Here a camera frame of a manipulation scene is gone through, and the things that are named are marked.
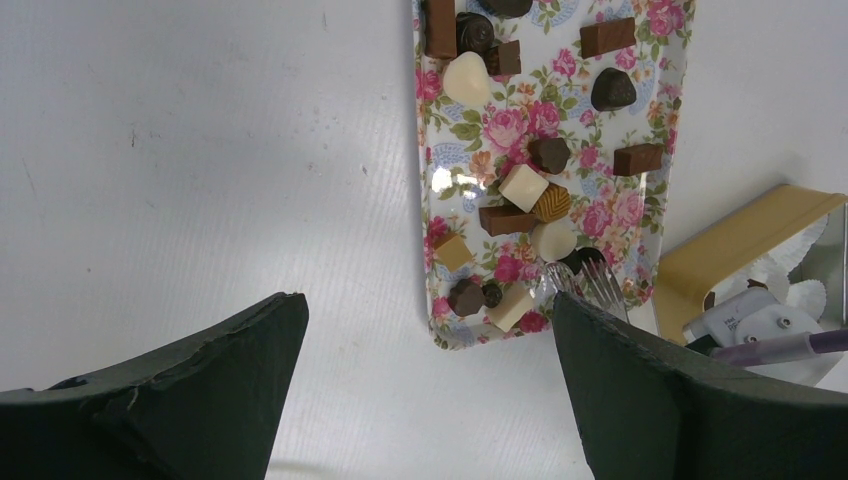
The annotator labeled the caramel ridged round chocolate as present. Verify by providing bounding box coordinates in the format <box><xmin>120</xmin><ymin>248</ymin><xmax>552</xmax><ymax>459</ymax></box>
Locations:
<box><xmin>531</xmin><ymin>183</ymin><xmax>572</xmax><ymax>223</ymax></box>

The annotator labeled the caramel square chocolate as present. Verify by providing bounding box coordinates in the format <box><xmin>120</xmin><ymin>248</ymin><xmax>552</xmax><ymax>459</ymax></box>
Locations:
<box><xmin>434</xmin><ymin>232</ymin><xmax>473</xmax><ymax>272</ymax></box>

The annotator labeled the dark heart chocolate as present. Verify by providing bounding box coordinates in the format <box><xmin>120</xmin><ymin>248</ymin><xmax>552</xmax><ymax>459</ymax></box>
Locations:
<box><xmin>590</xmin><ymin>68</ymin><xmax>637</xmax><ymax>112</ymax></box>

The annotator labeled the white square chocolate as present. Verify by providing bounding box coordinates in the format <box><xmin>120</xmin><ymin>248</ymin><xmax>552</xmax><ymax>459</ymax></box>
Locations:
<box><xmin>498</xmin><ymin>164</ymin><xmax>549</xmax><ymax>213</ymax></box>

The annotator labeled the floral rectangular tray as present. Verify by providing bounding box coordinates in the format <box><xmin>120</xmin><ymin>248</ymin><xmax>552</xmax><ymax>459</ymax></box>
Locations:
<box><xmin>410</xmin><ymin>0</ymin><xmax>697</xmax><ymax>352</ymax></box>

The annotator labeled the white heart chocolate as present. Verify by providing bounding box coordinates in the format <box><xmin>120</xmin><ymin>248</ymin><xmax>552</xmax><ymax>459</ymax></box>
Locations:
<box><xmin>442</xmin><ymin>51</ymin><xmax>492</xmax><ymax>108</ymax></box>

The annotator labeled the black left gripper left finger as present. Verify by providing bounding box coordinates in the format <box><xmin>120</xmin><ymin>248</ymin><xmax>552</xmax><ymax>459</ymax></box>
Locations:
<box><xmin>1</xmin><ymin>293</ymin><xmax>309</xmax><ymax>479</ymax></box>

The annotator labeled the brown rectangular bar chocolate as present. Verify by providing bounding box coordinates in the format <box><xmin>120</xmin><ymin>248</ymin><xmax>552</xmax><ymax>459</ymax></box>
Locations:
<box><xmin>478</xmin><ymin>204</ymin><xmax>536</xmax><ymax>237</ymax></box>
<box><xmin>613</xmin><ymin>143</ymin><xmax>665</xmax><ymax>177</ymax></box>
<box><xmin>421</xmin><ymin>0</ymin><xmax>457</xmax><ymax>60</ymax></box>

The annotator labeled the white rectangular chocolate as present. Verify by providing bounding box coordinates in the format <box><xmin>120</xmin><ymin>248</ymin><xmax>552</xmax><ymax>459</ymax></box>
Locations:
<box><xmin>487</xmin><ymin>284</ymin><xmax>534</xmax><ymax>332</ymax></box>

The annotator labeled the dark hexagon chocolate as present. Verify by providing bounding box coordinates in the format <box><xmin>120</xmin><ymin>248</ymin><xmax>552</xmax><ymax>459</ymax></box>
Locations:
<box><xmin>528</xmin><ymin>138</ymin><xmax>572</xmax><ymax>175</ymax></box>
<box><xmin>448</xmin><ymin>279</ymin><xmax>485</xmax><ymax>317</ymax></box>

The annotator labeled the white dome chocolate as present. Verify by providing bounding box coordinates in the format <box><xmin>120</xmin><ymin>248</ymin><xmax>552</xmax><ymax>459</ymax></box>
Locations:
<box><xmin>530</xmin><ymin>221</ymin><xmax>578</xmax><ymax>263</ymax></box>

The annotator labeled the dark fluted round chocolate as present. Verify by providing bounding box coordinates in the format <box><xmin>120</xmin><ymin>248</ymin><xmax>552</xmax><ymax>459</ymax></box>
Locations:
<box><xmin>560</xmin><ymin>247</ymin><xmax>606</xmax><ymax>275</ymax></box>

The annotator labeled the brown square chocolate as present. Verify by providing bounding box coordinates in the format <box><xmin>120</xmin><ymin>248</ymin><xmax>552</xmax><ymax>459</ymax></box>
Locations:
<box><xmin>483</xmin><ymin>40</ymin><xmax>522</xmax><ymax>77</ymax></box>

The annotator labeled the white paper cup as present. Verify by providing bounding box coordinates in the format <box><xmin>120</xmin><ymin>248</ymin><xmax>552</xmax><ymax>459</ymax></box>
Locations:
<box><xmin>786</xmin><ymin>279</ymin><xmax>827</xmax><ymax>321</ymax></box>
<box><xmin>766</xmin><ymin>215</ymin><xmax>828</xmax><ymax>271</ymax></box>
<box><xmin>711</xmin><ymin>256</ymin><xmax>790</xmax><ymax>306</ymax></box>

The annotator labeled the small dark round chocolate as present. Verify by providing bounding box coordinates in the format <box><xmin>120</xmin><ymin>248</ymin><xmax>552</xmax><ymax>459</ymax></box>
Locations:
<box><xmin>482</xmin><ymin>282</ymin><xmax>503</xmax><ymax>309</ymax></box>

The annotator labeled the gold square tin box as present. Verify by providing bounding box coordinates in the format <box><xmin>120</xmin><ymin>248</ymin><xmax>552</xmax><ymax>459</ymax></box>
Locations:
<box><xmin>653</xmin><ymin>185</ymin><xmax>847</xmax><ymax>345</ymax></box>

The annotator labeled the dark square chocolate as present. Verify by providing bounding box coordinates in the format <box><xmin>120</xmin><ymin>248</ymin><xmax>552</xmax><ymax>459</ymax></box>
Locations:
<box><xmin>747</xmin><ymin>279</ymin><xmax>768</xmax><ymax>290</ymax></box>

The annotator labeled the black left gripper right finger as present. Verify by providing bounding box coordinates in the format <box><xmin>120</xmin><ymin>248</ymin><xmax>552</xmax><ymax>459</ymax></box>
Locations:
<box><xmin>552</xmin><ymin>292</ymin><xmax>847</xmax><ymax>479</ymax></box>

